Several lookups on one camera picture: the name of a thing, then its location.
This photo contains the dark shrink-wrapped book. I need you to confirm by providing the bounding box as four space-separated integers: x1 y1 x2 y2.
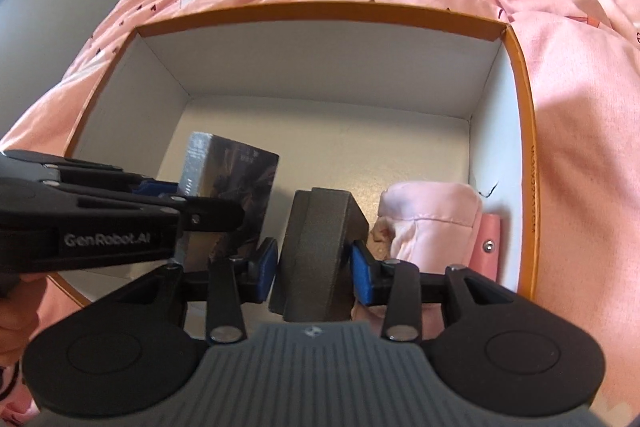
178 132 279 258

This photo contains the dark grey box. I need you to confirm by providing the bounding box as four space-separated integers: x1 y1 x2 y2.
269 187 369 323

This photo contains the left human hand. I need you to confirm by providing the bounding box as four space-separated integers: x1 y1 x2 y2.
0 274 47 366

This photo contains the pink snap wallet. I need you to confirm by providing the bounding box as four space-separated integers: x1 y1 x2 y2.
469 213 501 282

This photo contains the orange cardboard box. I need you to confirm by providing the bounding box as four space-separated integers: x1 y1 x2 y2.
64 1 540 297

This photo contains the pink bed duvet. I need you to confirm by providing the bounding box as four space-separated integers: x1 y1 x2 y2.
1 0 639 426

